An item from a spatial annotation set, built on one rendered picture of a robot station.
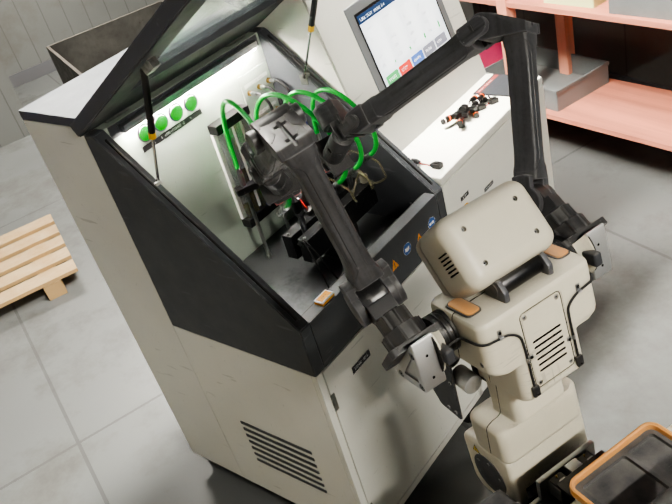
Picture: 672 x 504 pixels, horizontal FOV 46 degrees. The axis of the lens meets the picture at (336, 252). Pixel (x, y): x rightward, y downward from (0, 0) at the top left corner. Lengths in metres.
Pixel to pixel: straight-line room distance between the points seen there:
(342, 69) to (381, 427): 1.08
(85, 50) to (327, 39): 3.69
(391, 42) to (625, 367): 1.45
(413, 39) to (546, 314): 1.41
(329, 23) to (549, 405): 1.30
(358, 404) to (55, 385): 1.96
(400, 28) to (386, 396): 1.18
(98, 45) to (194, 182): 3.67
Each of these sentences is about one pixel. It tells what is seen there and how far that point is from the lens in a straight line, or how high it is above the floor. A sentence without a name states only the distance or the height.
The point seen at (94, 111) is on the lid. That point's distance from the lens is 2.04.
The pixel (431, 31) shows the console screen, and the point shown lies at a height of 1.23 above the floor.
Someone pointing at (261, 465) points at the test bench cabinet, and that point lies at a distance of 2.76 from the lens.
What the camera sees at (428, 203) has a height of 0.94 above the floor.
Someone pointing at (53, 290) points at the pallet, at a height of 0.05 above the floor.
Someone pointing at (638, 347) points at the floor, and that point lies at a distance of 3.19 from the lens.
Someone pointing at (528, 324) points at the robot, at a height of 1.19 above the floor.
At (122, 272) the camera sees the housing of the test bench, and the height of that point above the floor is 0.96.
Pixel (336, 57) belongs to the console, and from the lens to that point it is 2.45.
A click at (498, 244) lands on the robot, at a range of 1.47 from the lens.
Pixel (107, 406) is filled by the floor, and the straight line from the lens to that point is 3.64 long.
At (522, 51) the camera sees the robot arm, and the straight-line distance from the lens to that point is 1.73.
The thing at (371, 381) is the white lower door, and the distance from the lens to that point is 2.32.
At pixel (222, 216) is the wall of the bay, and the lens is 2.48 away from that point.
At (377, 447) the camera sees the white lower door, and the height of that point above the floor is 0.38.
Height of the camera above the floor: 2.17
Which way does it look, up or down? 33 degrees down
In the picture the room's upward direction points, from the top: 17 degrees counter-clockwise
